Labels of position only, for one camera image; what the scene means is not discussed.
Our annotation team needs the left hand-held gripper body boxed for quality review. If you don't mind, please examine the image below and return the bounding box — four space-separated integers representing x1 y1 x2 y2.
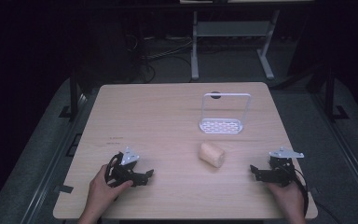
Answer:
104 146 141 189

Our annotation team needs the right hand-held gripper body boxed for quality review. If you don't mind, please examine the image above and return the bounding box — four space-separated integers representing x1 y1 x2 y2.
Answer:
268 147 306 188

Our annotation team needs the beige bread roll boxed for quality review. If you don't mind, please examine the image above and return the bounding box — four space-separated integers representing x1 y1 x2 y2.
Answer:
198 142 227 169

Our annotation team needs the white slotted rack with handle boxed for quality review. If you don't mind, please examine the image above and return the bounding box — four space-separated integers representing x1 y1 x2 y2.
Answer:
199 92 252 135

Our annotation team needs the person's left hand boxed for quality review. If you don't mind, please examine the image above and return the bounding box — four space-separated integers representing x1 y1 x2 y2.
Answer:
86 164 134 217

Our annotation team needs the person's right hand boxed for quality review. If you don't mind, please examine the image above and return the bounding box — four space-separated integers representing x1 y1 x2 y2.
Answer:
265 180 306 218

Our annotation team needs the grey tape strip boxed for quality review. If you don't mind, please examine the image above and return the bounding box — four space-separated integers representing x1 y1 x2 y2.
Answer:
53 184 75 194

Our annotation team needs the white metal stand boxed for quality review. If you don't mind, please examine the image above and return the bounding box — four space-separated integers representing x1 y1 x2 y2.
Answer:
190 8 282 81

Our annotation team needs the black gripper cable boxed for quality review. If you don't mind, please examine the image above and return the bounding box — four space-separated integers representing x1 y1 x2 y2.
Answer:
292 166 337 224

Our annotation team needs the black metal post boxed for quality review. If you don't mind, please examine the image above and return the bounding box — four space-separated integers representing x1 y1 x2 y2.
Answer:
68 69 79 123

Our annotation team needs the bundle of floor cables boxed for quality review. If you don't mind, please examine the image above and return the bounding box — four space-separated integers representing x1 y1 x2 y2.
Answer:
124 33 194 84

